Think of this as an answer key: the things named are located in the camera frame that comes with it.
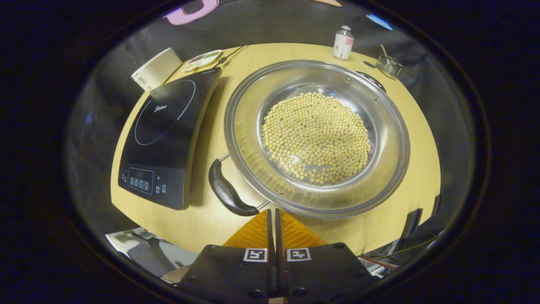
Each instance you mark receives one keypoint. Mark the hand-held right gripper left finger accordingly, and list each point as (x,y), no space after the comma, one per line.
(236,270)

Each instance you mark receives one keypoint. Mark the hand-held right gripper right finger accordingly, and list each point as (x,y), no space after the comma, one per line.
(320,270)

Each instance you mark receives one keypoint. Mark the pile of yellow beans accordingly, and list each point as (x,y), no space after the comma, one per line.
(316,139)

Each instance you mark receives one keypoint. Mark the stainless steel pot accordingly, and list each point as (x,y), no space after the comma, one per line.
(244,126)

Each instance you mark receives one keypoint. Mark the black induction cooktop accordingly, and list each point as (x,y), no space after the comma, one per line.
(168,139)

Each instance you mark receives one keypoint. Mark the white paper sheet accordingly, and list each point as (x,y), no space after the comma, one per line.
(122,240)

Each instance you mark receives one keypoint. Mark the white divided seed tray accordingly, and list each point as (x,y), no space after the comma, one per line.
(202,60)

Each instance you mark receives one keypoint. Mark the white toaster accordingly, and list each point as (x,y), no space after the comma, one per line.
(156,69)

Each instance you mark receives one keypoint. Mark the clear bottle pink label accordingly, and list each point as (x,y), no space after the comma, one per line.
(342,44)

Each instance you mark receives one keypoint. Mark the wooden stick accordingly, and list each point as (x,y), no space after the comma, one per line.
(384,50)

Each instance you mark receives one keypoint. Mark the black backdrop cloth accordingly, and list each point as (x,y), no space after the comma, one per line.
(274,21)

